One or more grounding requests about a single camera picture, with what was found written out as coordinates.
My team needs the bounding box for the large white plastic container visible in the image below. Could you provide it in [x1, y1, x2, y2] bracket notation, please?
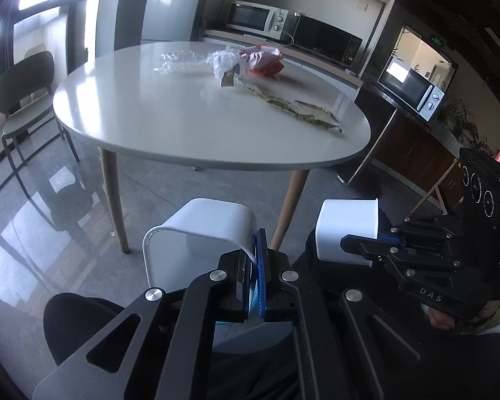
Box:
[142, 198, 259, 289]

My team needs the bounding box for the kitchen counter cabinet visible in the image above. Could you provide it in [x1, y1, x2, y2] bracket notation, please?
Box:
[201, 29, 366, 89]

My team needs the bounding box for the small white plastic container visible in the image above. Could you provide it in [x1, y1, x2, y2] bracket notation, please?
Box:
[315, 198, 380, 268]

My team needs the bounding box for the yellow-green foil wrapper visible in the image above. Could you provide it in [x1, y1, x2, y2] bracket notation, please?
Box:
[220, 67, 343, 136]

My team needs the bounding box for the large potted plant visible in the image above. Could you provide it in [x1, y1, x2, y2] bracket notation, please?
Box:
[437, 97, 493, 156]

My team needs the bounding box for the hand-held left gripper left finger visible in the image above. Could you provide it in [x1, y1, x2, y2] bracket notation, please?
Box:
[32, 251, 260, 400]

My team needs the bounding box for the silver refrigerator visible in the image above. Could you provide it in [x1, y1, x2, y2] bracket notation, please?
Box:
[139, 0, 210, 45]

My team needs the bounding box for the silver microwave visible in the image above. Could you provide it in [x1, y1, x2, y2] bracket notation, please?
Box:
[225, 1, 295, 43]

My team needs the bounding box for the black microwave oven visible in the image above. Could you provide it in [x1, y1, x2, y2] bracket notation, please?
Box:
[292, 14, 363, 70]

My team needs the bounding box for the round white table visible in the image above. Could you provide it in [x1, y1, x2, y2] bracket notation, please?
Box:
[53, 41, 372, 256]

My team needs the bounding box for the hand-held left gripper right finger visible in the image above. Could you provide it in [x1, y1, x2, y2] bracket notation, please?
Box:
[256, 228, 422, 400]

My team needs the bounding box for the person's right hand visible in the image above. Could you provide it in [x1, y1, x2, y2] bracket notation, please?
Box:
[426, 303, 460, 332]

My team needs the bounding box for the white microwave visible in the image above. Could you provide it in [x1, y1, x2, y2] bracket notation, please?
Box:
[377, 59, 446, 123]

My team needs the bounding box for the clear plastic wrap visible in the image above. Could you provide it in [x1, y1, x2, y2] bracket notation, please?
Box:
[153, 50, 217, 74]

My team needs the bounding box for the red snack bag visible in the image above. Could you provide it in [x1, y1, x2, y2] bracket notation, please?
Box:
[238, 44, 285, 78]

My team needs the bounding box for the dark green chair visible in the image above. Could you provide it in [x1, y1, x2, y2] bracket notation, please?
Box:
[0, 51, 81, 168]

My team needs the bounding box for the wooden low cabinet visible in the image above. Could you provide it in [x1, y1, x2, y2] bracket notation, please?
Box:
[375, 108, 464, 201]

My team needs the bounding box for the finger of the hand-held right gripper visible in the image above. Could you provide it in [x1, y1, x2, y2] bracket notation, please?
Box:
[377, 215, 467, 246]
[340, 234, 464, 289]

